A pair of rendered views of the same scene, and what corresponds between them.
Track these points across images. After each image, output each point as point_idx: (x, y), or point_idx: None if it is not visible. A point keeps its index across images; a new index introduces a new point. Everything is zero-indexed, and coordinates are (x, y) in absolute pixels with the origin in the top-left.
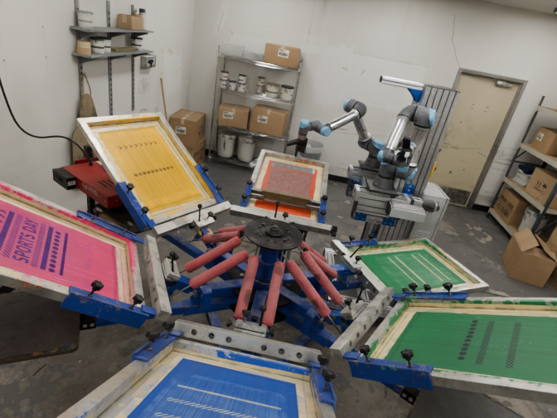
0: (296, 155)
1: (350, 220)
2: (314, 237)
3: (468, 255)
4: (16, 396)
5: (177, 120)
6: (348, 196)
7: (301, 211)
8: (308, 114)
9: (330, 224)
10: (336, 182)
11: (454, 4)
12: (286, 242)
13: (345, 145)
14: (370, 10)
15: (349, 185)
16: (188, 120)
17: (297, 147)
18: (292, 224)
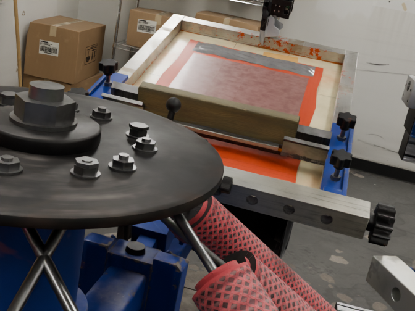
0: (264, 26)
1: (394, 246)
2: (311, 278)
3: None
4: None
5: (44, 29)
6: (407, 161)
7: (266, 161)
8: (307, 32)
9: (349, 252)
10: (362, 172)
11: None
12: (89, 182)
13: (380, 97)
14: None
15: (410, 128)
16: (64, 29)
17: (269, 0)
18: (222, 185)
